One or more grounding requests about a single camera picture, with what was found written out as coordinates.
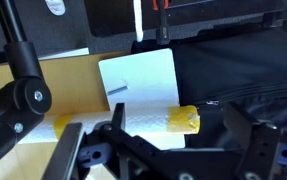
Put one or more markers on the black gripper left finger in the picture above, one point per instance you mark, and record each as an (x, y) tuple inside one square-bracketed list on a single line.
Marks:
[(64, 150)]

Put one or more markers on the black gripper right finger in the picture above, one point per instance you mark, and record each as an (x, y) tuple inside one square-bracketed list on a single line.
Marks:
[(243, 128)]

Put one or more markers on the silver zipper pull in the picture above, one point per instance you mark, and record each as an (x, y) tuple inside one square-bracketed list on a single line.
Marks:
[(213, 102)]

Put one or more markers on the black zip-up vest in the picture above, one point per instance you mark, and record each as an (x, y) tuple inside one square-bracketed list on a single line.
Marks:
[(243, 66)]

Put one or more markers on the black stand pole with joint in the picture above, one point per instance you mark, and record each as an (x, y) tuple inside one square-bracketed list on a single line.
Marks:
[(23, 90)]

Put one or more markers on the white paper sheet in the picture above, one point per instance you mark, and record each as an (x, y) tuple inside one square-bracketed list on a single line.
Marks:
[(68, 53)]

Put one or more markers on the white oval label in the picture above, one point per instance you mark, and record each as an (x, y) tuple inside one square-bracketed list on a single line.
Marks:
[(55, 6)]

